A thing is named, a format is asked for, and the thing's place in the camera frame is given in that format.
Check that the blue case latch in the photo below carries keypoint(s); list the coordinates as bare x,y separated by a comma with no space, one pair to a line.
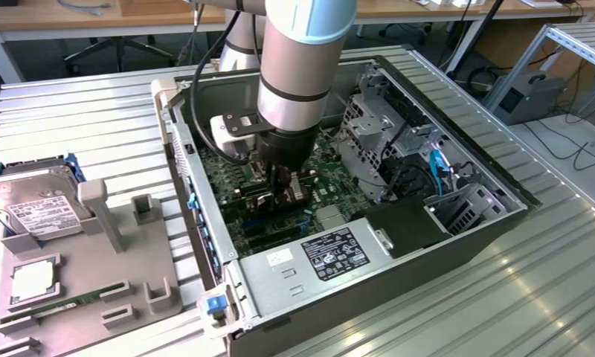
215,303

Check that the graphics card with black fan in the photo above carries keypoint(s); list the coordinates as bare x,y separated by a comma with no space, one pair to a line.
258,201

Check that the black expansion slot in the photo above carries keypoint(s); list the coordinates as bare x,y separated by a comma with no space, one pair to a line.
278,233
278,241

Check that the blue expansion slot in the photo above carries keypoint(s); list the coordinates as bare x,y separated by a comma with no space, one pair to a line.
252,224

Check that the open dark PC case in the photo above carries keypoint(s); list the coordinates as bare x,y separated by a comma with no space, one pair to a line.
426,267

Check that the green RAM stick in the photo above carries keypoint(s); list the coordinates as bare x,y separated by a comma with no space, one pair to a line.
73,302

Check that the perforated metal drive cage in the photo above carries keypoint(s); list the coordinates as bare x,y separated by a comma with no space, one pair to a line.
371,148

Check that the black office chair base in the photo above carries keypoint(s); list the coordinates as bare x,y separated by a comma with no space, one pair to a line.
402,29
119,48

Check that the wooden desk with white leg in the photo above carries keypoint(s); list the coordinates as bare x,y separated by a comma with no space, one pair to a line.
402,11

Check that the green motherboard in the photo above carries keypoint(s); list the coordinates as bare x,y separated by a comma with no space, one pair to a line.
336,186

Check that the black plastic air shroud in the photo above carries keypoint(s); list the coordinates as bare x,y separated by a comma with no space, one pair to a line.
402,227

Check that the long wooden desk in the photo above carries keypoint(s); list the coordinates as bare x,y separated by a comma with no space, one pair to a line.
79,22

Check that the silver hard disk drive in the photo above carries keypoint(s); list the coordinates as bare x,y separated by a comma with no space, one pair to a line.
29,201

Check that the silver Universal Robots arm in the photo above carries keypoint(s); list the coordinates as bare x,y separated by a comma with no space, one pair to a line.
298,67

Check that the grey parts rack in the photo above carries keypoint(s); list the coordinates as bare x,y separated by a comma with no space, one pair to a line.
79,267

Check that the silver CPU chip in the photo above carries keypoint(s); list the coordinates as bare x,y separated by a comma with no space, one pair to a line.
32,279

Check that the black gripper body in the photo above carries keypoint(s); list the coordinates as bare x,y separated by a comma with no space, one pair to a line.
287,148

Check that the aluminium frame table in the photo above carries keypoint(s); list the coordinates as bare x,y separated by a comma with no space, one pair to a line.
575,41

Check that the silver power supply unit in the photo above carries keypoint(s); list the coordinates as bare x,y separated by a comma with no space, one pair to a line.
272,290

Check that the blue disk carrier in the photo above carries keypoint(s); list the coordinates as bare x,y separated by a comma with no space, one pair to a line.
75,167

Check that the metal disk bay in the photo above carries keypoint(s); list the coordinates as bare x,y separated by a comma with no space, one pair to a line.
471,208

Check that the silver chipset heatsink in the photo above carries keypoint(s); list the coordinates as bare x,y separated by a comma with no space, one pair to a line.
332,218

